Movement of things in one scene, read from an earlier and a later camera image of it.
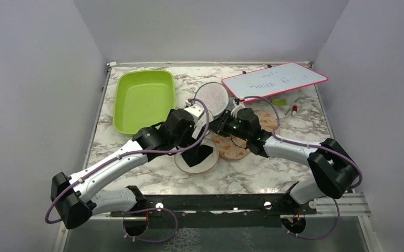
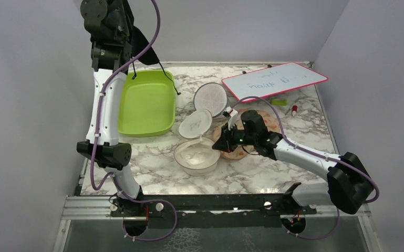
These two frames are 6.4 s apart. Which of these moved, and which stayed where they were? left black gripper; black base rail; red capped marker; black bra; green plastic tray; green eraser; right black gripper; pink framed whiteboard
Moved: right black gripper; left black gripper; black bra
Stayed: pink framed whiteboard; red capped marker; green plastic tray; black base rail; green eraser
